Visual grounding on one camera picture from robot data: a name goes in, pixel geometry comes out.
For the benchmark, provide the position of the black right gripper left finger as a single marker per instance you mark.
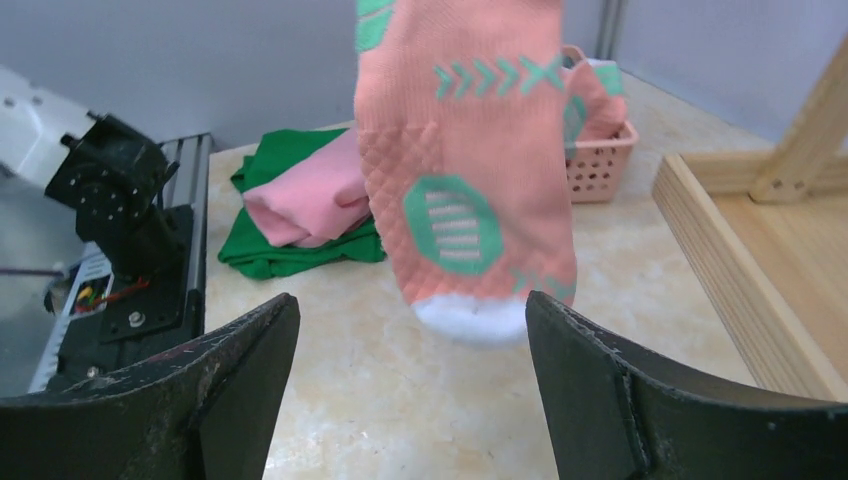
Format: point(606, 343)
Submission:
point(204, 409)

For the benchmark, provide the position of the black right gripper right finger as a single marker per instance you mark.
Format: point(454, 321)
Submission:
point(618, 410)

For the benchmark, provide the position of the pink sock with green pattern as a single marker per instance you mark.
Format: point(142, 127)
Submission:
point(459, 109)

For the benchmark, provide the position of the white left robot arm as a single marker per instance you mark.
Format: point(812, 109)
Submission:
point(79, 172)

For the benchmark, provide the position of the wooden hanger stand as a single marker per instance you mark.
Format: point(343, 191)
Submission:
point(766, 234)

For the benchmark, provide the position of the green folded cloth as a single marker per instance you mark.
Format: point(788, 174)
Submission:
point(248, 252)

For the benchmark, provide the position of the pink plastic basket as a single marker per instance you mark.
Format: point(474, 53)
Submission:
point(595, 172)

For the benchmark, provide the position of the pink folded cloth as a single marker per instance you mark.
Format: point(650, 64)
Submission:
point(317, 197)

